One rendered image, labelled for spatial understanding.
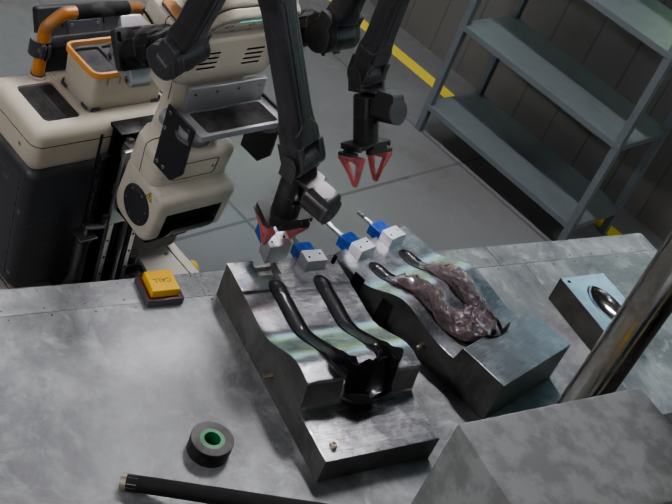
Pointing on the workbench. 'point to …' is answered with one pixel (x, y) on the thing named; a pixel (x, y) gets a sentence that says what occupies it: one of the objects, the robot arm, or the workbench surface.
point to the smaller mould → (587, 304)
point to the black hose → (199, 492)
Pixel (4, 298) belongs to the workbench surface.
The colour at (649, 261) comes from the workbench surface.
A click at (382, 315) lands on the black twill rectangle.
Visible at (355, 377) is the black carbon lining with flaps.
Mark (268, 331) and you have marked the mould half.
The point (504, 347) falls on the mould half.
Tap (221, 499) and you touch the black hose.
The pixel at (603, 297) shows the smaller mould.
